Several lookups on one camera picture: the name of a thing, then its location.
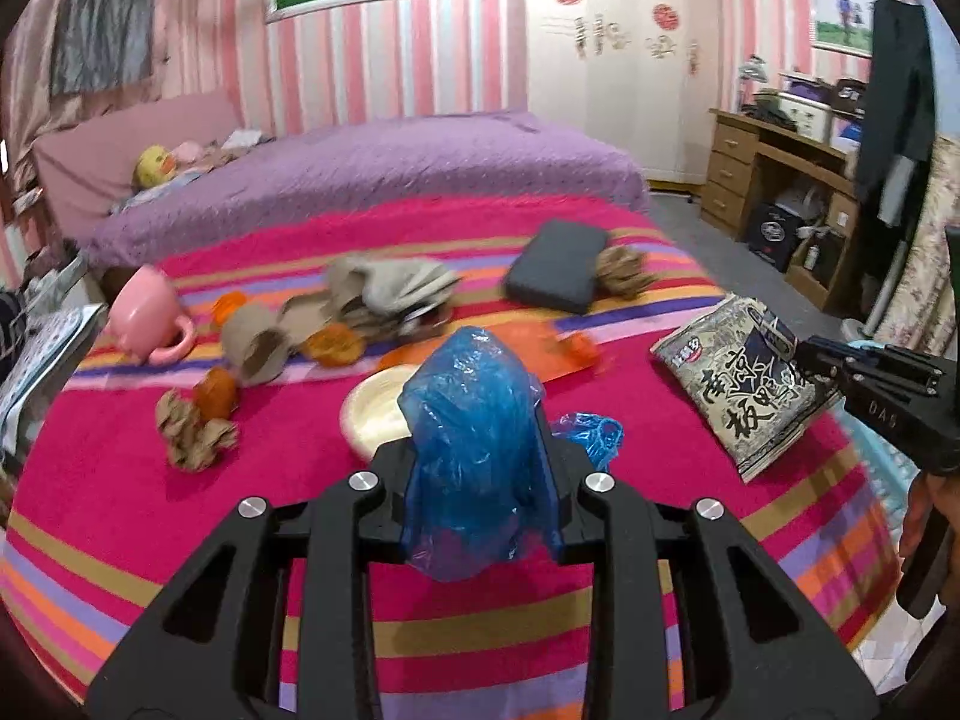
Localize orange plastic bag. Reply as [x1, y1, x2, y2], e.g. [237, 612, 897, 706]
[376, 320, 602, 383]

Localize black white snack bag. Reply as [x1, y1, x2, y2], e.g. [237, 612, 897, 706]
[651, 293, 839, 483]

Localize floral curtain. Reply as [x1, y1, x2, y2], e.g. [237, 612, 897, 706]
[875, 133, 960, 356]

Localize black box under desk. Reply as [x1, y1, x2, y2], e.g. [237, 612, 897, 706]
[747, 203, 805, 273]

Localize wooden desk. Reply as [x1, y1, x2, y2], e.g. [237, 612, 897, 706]
[700, 109, 857, 316]

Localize orange peel half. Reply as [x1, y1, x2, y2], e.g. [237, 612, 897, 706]
[299, 322, 366, 369]

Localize black phone case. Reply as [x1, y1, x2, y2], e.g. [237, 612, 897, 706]
[503, 220, 610, 316]

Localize yellow duck plush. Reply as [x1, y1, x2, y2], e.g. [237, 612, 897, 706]
[133, 145, 178, 190]

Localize orange peel piece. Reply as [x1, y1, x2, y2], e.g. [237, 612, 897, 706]
[192, 367, 239, 422]

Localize brown paper ball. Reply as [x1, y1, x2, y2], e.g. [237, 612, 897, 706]
[596, 245, 656, 301]

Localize small framed photo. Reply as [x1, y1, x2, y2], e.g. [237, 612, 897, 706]
[811, 0, 877, 59]

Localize pink headboard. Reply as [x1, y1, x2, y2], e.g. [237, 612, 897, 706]
[32, 91, 241, 239]

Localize striped magenta blanket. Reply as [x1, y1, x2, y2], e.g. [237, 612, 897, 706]
[2, 199, 900, 718]

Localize pink pig mug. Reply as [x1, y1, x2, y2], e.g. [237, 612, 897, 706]
[104, 265, 197, 366]

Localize orange bottle cap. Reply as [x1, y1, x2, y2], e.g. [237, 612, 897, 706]
[210, 291, 249, 330]

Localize dark hanging clothes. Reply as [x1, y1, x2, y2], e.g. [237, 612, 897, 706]
[854, 0, 935, 280]

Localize white storage box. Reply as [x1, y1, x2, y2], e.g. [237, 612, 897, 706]
[778, 91, 832, 143]

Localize beige cloth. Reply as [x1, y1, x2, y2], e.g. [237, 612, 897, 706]
[325, 254, 459, 341]

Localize light blue trash basket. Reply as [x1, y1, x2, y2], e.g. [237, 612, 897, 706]
[832, 403, 918, 541]

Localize white paper plate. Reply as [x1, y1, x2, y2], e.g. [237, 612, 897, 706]
[340, 364, 418, 461]

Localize white wardrobe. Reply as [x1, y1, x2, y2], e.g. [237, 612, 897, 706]
[526, 0, 721, 185]

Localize right hand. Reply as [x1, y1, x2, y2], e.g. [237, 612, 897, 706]
[896, 473, 958, 619]

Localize grey hanging cloth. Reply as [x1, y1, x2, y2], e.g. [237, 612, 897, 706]
[50, 0, 155, 96]

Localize small blue plastic bag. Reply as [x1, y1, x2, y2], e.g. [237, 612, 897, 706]
[551, 411, 625, 473]

